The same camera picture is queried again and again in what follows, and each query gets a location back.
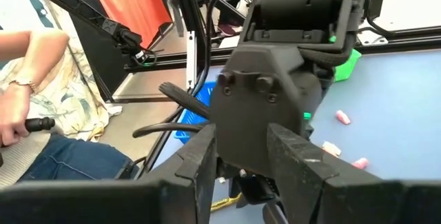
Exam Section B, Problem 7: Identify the black aluminium table frame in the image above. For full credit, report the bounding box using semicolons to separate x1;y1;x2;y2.
113;26;441;104

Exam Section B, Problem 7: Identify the thin bracelet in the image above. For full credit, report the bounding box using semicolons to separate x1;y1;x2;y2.
8;78;37;92

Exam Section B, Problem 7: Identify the person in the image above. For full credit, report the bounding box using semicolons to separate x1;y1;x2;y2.
0;0;141;187

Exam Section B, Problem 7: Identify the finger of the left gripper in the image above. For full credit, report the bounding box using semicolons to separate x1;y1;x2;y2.
262;199;290;224
229;174;278;205

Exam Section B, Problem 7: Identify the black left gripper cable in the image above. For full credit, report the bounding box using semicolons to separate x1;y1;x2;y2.
158;81;212;120

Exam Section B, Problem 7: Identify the green mesh basket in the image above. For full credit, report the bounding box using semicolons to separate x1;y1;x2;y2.
333;48;362;83

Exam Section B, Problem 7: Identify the black handle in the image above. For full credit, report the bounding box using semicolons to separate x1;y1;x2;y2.
24;116;56;132

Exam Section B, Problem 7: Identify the person's hand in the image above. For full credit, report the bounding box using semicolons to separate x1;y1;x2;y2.
0;79;34;147

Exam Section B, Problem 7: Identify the orange fabric panel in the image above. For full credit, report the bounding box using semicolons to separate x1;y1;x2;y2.
85;0;173;49

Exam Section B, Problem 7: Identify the silver metal bracket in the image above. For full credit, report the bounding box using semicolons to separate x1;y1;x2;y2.
185;30;198;90

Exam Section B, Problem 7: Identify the blue mesh basket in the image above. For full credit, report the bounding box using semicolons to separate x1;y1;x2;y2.
173;81;217;145

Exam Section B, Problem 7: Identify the black hanging cable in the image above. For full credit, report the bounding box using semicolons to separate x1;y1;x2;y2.
191;0;249;96

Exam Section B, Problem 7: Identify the pink eraser cap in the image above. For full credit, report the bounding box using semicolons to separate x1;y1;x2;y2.
336;110;351;125
322;141;342;158
351;157;370;170

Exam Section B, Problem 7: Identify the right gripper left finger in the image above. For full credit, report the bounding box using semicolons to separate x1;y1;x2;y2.
0;123;218;224

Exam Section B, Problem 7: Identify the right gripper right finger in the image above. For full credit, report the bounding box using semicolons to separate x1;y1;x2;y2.
267;123;441;224

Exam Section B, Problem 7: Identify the black diagonal frame strut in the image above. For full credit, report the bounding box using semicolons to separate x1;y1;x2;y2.
6;0;144;58

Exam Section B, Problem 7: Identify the black smooth cable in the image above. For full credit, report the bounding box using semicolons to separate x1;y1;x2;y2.
132;122;209;139

